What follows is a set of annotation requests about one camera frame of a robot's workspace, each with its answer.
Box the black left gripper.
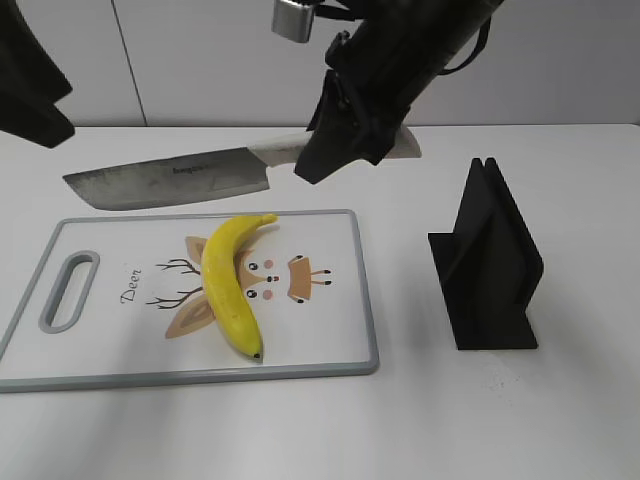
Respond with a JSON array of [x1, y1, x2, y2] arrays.
[[1, 1, 75, 148]]

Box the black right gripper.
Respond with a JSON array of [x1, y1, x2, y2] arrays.
[[294, 1, 500, 184]]

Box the kitchen knife white handle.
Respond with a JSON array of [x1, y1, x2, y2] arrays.
[[62, 125, 422, 212]]

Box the yellow plastic banana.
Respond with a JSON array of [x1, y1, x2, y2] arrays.
[[201, 213, 278, 362]]

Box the black knife stand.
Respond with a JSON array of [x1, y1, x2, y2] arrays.
[[428, 157, 544, 350]]

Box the white cutting board grey rim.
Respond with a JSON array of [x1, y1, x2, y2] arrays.
[[1, 210, 379, 392]]

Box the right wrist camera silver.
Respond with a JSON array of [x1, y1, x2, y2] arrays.
[[271, 0, 315, 44]]

